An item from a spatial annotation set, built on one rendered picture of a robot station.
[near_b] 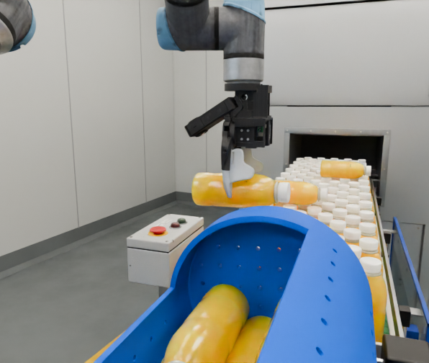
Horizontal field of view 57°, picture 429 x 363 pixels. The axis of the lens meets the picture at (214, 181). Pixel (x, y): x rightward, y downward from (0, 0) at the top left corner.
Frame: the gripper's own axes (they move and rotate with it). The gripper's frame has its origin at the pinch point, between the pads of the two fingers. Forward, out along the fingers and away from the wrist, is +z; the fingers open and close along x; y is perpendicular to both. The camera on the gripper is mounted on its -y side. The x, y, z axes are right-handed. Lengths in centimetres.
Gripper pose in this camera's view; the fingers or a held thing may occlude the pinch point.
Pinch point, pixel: (232, 187)
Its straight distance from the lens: 78.5
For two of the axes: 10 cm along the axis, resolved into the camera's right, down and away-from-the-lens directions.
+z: 0.0, 9.8, 2.0
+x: 3.3, -1.9, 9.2
